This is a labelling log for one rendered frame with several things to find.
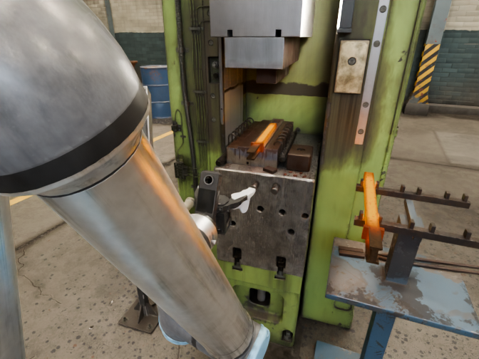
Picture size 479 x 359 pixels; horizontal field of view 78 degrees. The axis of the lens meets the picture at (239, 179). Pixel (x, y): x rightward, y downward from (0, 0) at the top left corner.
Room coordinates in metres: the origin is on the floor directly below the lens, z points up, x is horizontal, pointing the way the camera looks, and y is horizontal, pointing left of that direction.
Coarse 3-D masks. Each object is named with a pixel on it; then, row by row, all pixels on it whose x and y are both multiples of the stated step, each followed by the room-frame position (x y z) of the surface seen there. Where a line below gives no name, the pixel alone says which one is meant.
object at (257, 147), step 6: (270, 126) 1.29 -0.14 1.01; (276, 126) 1.33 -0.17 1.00; (264, 132) 1.19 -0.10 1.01; (270, 132) 1.21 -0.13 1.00; (258, 138) 1.12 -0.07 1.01; (264, 138) 1.12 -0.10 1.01; (252, 144) 1.04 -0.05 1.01; (258, 144) 1.04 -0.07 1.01; (252, 150) 0.97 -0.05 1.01; (258, 150) 1.03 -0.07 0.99; (252, 156) 0.97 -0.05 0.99
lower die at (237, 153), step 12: (264, 120) 1.46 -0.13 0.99; (252, 132) 1.25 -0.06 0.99; (276, 132) 1.25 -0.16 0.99; (288, 132) 1.28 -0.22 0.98; (240, 144) 1.10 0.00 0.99; (264, 144) 1.07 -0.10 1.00; (276, 144) 1.10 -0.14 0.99; (228, 156) 1.09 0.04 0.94; (240, 156) 1.08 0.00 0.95; (264, 156) 1.05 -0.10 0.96; (276, 156) 1.03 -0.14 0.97; (276, 168) 1.03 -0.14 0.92
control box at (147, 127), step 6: (150, 96) 1.21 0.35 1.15; (150, 102) 1.19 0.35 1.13; (150, 108) 1.17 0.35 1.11; (150, 114) 1.15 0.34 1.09; (150, 120) 1.13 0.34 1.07; (144, 126) 1.08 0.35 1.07; (150, 126) 1.11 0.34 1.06; (144, 132) 1.07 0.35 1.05; (150, 132) 1.09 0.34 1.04; (150, 138) 1.08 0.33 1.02; (150, 144) 1.06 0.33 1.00
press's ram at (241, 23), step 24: (216, 0) 1.10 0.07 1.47; (240, 0) 1.08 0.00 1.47; (264, 0) 1.05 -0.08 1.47; (288, 0) 1.03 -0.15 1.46; (312, 0) 1.29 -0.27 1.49; (216, 24) 1.10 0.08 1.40; (240, 24) 1.08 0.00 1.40; (264, 24) 1.05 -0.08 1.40; (288, 24) 1.03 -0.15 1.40; (312, 24) 1.39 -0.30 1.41
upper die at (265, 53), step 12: (228, 48) 1.09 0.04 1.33; (240, 48) 1.08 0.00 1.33; (252, 48) 1.06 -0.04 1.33; (264, 48) 1.05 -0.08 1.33; (276, 48) 1.04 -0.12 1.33; (288, 48) 1.12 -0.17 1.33; (228, 60) 1.09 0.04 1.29; (240, 60) 1.08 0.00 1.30; (252, 60) 1.06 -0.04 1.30; (264, 60) 1.05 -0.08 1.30; (276, 60) 1.04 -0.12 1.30; (288, 60) 1.14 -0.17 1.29
